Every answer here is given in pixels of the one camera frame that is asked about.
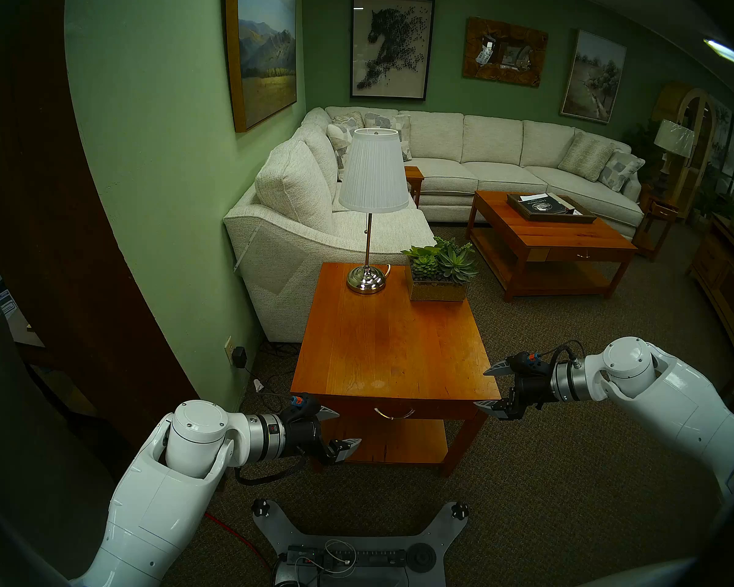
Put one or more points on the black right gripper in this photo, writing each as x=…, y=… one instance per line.
x=529, y=390

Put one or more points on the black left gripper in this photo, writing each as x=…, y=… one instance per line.
x=303, y=433

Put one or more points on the wooden end table drawer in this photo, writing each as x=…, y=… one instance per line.
x=440, y=410

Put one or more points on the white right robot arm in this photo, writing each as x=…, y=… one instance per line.
x=679, y=408

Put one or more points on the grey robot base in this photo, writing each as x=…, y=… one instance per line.
x=281, y=534

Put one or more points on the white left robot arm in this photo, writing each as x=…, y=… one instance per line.
x=159, y=500

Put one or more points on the orange wooden end table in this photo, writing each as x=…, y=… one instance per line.
x=391, y=335

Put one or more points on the black power adapter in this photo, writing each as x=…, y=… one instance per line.
x=240, y=356

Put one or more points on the black power strip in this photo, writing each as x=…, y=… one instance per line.
x=373, y=556

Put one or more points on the succulent planter box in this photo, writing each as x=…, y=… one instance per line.
x=440, y=268

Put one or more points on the wooden coffee table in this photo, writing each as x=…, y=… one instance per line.
x=556, y=237

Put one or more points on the dark hardcover book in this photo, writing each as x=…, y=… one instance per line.
x=547, y=205

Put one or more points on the dark wooden serving tray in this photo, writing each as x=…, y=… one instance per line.
x=581, y=216

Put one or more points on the small wooden side table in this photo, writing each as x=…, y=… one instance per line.
x=657, y=216
x=413, y=179

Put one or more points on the cream sectional sofa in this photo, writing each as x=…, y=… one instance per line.
x=495, y=145

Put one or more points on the beige striped throw pillow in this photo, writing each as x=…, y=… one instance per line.
x=347, y=122
x=586, y=156

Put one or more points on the grey patterned throw pillow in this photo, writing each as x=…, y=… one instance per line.
x=621, y=171
x=397, y=130

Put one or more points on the white shade chrome table lamp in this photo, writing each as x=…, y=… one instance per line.
x=373, y=170

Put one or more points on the wooden sideboard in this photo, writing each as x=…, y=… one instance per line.
x=725, y=280

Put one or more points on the dark green floor plant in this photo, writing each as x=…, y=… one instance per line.
x=642, y=148

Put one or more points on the wrapped shade table lamp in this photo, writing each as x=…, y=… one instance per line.
x=673, y=136

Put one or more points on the framed tree landscape painting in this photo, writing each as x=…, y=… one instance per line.
x=593, y=78

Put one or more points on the arched wooden cabinet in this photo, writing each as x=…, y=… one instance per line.
x=706, y=139

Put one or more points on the rustic wood framed mirror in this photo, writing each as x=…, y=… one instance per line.
x=474, y=60

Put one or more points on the labelled cardboard box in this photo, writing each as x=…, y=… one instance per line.
x=3, y=303

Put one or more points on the black framed horse artwork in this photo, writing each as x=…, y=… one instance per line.
x=391, y=47

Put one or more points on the framed mountain landscape painting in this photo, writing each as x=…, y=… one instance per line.
x=266, y=47

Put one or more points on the fluorescent ceiling light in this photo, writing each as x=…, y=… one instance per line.
x=725, y=52

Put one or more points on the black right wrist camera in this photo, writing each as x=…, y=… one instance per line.
x=532, y=361

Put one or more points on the beige wall outlet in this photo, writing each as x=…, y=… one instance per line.
x=228, y=349

